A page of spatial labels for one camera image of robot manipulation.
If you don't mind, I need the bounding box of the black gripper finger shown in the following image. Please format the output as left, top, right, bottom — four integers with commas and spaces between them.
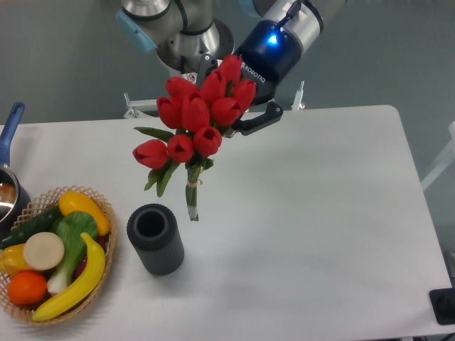
223, 101, 284, 137
196, 53, 218, 87

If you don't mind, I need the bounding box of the beige round radish slice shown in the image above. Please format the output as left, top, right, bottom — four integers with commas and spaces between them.
23, 232, 65, 271

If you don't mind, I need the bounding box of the white frame at right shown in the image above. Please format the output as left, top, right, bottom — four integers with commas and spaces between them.
421, 122, 454, 191

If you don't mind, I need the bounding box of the metal table clamp right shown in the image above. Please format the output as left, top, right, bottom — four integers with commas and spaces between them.
291, 80, 305, 111

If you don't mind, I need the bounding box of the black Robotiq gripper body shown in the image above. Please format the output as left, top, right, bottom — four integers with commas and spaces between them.
234, 20, 302, 104

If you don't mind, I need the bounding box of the metal table clamp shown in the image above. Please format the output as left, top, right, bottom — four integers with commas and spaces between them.
124, 92, 158, 119
291, 80, 305, 111

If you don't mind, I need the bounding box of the dark grey ribbed vase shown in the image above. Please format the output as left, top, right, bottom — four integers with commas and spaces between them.
127, 203, 184, 276

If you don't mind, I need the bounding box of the green cucumber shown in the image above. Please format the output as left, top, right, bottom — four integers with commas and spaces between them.
1, 206, 63, 250

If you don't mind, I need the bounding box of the yellow bell pepper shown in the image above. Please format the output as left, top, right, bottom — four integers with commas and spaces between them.
0, 244, 33, 276

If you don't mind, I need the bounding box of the orange fruit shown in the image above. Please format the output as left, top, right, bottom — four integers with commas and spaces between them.
7, 271, 48, 305

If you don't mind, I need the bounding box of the metal table clamp left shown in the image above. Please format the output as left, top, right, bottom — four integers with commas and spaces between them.
124, 92, 158, 119

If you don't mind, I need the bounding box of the black device at table edge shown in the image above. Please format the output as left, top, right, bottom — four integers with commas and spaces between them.
429, 288, 455, 325

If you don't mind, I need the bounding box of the red tulip bouquet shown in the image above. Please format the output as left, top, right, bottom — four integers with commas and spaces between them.
132, 55, 257, 221

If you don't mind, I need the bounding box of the yellow squash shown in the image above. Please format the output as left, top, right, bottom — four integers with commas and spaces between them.
58, 191, 110, 236

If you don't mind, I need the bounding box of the green bok choy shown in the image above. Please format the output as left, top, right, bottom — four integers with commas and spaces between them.
48, 211, 97, 296

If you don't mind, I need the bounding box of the woven wicker basket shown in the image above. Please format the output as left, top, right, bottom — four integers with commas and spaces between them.
1, 185, 117, 326

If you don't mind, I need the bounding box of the yellow banana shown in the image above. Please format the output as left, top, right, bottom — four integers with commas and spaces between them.
32, 232, 106, 322

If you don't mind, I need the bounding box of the blue handled saucepan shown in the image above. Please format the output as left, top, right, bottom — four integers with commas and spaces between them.
1, 102, 30, 239

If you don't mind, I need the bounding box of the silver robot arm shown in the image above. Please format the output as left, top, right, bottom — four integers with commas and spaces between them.
115, 1, 328, 136

